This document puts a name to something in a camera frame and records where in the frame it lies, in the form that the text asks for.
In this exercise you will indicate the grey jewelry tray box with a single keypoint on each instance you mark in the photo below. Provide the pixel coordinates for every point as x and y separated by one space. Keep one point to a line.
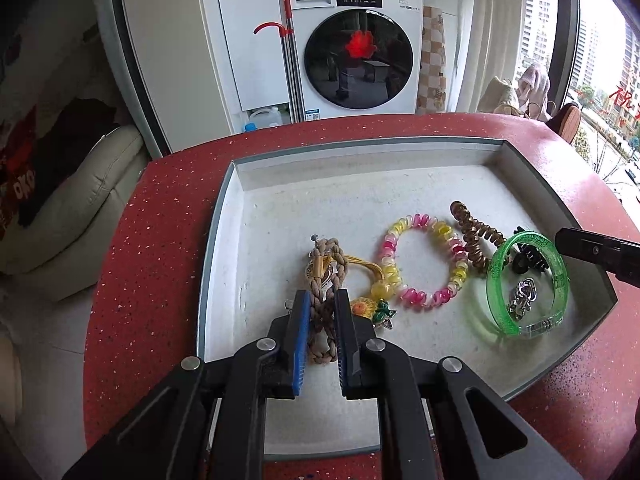
280 240

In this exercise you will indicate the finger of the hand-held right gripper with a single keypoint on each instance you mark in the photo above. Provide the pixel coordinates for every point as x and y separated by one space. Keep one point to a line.
595 250

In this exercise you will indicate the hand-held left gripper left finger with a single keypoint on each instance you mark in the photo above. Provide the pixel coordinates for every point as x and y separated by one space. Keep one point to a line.
300 350

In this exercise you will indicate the white washing machine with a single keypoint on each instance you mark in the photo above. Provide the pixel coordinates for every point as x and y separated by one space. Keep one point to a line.
360 60

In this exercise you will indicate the brown wicker chair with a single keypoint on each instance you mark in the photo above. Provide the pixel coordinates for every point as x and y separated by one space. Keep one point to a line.
567 122

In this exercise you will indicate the silver pendant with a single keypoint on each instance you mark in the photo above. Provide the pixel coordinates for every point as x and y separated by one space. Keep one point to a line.
522 295

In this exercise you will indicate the clear plastic jug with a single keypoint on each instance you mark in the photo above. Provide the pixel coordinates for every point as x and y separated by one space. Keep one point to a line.
262 120

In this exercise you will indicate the green translucent bangle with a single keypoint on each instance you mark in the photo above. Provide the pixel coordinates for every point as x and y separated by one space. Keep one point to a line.
495 305

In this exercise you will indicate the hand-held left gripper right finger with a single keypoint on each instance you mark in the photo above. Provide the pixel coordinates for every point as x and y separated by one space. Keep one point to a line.
342 345

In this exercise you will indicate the red mop pole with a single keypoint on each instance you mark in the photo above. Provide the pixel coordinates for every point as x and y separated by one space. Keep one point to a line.
289 60

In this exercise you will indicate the small dark claw clip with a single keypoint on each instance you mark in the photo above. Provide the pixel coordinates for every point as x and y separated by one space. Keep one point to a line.
525 260

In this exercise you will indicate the beige plush cushion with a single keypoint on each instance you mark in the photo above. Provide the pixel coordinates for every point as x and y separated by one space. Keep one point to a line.
500 97

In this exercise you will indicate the beige leather sofa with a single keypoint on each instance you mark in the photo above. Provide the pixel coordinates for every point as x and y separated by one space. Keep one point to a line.
75 220

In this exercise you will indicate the small silver clip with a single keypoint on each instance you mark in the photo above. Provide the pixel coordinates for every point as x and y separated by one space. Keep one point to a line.
314 238

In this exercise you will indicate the white cabinet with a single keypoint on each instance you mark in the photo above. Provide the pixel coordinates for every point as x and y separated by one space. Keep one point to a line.
200 50

